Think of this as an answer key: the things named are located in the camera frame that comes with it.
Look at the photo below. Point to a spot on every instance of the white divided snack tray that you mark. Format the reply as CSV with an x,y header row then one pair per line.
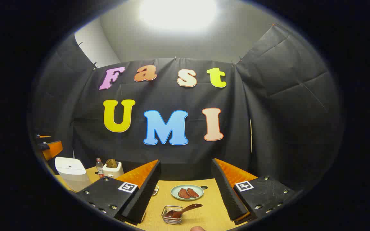
x,y
155,191

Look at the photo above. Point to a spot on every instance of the black backdrop cloth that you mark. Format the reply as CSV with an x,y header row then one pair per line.
x,y
172,96

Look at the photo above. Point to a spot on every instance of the white toaster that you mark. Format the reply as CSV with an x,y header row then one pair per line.
x,y
112,172

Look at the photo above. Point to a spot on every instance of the brown toast slice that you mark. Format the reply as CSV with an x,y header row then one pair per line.
x,y
108,164
114,163

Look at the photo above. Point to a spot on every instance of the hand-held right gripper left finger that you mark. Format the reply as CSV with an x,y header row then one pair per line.
x,y
146,192

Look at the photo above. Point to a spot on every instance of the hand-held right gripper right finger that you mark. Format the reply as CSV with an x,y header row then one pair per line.
x,y
226,192

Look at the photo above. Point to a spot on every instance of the white rice cooker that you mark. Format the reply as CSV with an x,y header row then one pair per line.
x,y
71,173

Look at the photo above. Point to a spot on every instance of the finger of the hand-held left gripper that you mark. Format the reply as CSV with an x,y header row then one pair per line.
x,y
43,137
52,149

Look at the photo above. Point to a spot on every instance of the red meat slice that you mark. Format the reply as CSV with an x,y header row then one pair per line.
x,y
183,193
193,192

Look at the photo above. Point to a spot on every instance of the brown wooden spoon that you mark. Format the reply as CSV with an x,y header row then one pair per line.
x,y
188,208

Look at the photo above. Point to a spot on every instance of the ceiling light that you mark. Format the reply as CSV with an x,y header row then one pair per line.
x,y
177,14

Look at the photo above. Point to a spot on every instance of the pale green plate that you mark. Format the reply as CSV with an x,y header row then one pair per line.
x,y
176,195

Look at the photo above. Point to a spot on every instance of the clear plastic water bottle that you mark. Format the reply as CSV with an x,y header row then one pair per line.
x,y
100,168

